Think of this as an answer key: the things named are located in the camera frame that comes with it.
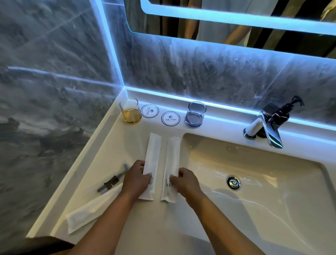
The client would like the chrome sink drain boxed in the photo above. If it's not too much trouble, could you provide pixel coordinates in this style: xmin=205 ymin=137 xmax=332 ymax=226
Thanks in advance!
xmin=226 ymin=176 xmax=242 ymax=191

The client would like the lit wall mirror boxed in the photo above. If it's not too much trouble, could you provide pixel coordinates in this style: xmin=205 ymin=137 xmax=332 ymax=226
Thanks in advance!
xmin=123 ymin=0 xmax=336 ymax=60

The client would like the chrome sink faucet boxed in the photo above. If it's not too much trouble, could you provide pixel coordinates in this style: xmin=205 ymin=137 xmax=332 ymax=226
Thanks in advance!
xmin=243 ymin=104 xmax=284 ymax=150

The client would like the black pump soap bottle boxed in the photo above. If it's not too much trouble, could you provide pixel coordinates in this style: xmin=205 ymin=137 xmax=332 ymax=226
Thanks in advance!
xmin=256 ymin=95 xmax=305 ymax=139

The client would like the person's right forearm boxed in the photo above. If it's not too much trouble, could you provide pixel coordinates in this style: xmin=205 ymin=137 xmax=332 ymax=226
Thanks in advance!
xmin=185 ymin=194 xmax=266 ymax=255

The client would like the white sink basin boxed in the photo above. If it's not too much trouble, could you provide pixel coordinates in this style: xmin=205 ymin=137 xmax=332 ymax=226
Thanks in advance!
xmin=181 ymin=132 xmax=336 ymax=255

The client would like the round white paper coaster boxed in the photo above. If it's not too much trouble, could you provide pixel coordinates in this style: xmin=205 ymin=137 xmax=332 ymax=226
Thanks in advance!
xmin=161 ymin=111 xmax=181 ymax=127
xmin=141 ymin=104 xmax=160 ymax=119

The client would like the amber drinking glass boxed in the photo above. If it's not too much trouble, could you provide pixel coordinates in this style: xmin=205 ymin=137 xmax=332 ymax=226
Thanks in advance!
xmin=120 ymin=97 xmax=142 ymax=125

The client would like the blue drinking glass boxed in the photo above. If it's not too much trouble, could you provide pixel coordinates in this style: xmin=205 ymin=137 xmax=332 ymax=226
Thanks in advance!
xmin=184 ymin=101 xmax=207 ymax=129

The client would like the person's left forearm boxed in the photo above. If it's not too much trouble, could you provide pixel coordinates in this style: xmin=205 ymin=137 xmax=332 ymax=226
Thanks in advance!
xmin=56 ymin=191 xmax=137 ymax=255

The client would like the dark used toothbrush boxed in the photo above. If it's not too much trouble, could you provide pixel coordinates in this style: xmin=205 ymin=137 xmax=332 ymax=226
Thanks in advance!
xmin=97 ymin=164 xmax=131 ymax=193

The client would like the white toothbrush packet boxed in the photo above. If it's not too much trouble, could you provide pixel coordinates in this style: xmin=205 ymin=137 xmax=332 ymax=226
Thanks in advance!
xmin=65 ymin=183 xmax=124 ymax=235
xmin=138 ymin=133 xmax=162 ymax=202
xmin=160 ymin=136 xmax=182 ymax=203

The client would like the person's left hand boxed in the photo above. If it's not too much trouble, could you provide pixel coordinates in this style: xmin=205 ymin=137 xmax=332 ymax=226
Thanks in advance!
xmin=121 ymin=159 xmax=153 ymax=202

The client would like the person's right hand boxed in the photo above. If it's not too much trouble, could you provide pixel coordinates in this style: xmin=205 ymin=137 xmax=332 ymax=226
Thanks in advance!
xmin=169 ymin=168 xmax=206 ymax=208

